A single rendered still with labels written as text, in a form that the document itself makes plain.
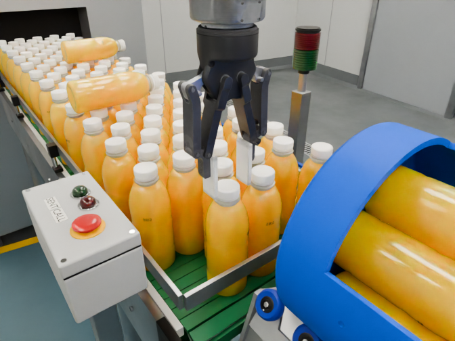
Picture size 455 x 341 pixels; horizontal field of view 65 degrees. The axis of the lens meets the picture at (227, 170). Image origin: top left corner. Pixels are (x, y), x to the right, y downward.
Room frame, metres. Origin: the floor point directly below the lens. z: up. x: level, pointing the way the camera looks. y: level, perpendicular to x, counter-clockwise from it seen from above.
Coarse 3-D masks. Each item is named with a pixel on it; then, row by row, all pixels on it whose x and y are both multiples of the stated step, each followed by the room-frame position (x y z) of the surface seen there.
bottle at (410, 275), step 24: (360, 216) 0.32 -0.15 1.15; (360, 240) 0.29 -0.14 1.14; (384, 240) 0.29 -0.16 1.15; (408, 240) 0.28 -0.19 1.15; (360, 264) 0.28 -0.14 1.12; (384, 264) 0.26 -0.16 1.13; (408, 264) 0.26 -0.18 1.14; (432, 264) 0.25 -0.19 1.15; (384, 288) 0.25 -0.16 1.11; (408, 288) 0.24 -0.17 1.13; (432, 288) 0.23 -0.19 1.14; (408, 312) 0.23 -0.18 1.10; (432, 312) 0.22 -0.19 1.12
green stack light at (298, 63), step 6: (294, 48) 0.94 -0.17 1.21; (294, 54) 0.93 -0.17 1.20; (300, 54) 0.91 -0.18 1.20; (306, 54) 0.91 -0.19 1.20; (312, 54) 0.91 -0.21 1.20; (294, 60) 0.93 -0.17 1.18; (300, 60) 0.91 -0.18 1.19; (306, 60) 0.91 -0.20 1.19; (312, 60) 0.91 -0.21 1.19; (294, 66) 0.93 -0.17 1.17; (300, 66) 0.91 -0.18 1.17; (306, 66) 0.91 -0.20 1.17; (312, 66) 0.91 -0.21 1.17
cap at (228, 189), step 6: (222, 180) 0.47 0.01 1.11; (228, 180) 0.47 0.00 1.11; (222, 186) 0.45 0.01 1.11; (228, 186) 0.45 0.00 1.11; (234, 186) 0.45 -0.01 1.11; (222, 192) 0.44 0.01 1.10; (228, 192) 0.44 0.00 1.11; (234, 192) 0.44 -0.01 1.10; (222, 198) 0.44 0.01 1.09; (228, 198) 0.44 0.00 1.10; (234, 198) 0.44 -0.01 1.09
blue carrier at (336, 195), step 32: (384, 128) 0.37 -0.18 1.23; (352, 160) 0.33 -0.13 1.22; (384, 160) 0.32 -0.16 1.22; (416, 160) 0.45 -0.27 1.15; (448, 160) 0.41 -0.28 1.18; (320, 192) 0.31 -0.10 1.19; (352, 192) 0.29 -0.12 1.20; (288, 224) 0.31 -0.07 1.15; (320, 224) 0.28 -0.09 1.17; (352, 224) 0.27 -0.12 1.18; (288, 256) 0.29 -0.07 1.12; (320, 256) 0.27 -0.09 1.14; (288, 288) 0.28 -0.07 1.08; (320, 288) 0.25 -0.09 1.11; (320, 320) 0.25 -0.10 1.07; (352, 320) 0.22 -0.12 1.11; (384, 320) 0.20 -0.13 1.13
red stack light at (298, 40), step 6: (300, 36) 0.92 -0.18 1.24; (306, 36) 0.91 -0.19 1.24; (312, 36) 0.91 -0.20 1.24; (318, 36) 0.92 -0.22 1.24; (294, 42) 0.94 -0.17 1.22; (300, 42) 0.91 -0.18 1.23; (306, 42) 0.91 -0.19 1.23; (312, 42) 0.91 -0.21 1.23; (318, 42) 0.92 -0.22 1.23; (300, 48) 0.91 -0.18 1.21; (306, 48) 0.91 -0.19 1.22; (312, 48) 0.91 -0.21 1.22; (318, 48) 0.92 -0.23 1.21
